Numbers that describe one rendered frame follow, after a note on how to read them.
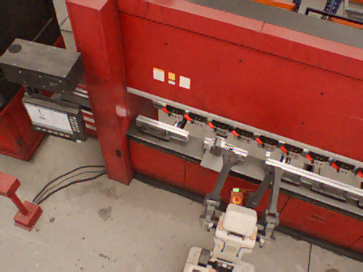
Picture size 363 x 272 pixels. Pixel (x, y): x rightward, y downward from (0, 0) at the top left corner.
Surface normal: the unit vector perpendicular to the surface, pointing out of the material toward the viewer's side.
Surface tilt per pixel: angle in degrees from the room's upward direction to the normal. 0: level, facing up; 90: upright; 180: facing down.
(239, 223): 48
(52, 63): 0
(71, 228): 0
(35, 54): 0
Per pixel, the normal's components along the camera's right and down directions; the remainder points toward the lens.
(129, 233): 0.04, -0.57
